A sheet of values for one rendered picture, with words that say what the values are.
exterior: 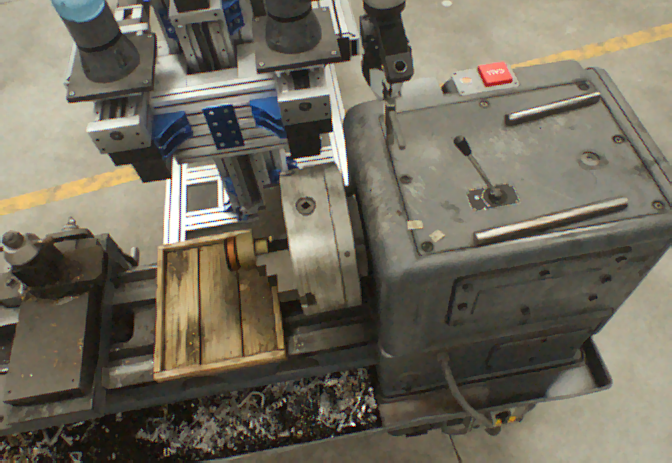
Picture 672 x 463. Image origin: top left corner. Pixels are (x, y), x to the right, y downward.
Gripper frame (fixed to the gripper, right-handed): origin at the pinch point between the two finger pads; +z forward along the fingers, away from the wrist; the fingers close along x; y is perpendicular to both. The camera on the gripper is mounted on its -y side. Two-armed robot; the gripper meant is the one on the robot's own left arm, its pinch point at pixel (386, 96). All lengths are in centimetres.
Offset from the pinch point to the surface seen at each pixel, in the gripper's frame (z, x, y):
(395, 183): 9.5, 1.3, -13.8
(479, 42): 134, -93, 171
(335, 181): 11.5, 12.4, -9.2
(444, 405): 81, -8, -38
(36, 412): 43, 84, -33
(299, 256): 15.4, 21.9, -22.6
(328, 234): 13.5, 15.7, -20.0
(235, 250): 23.8, 35.6, -13.2
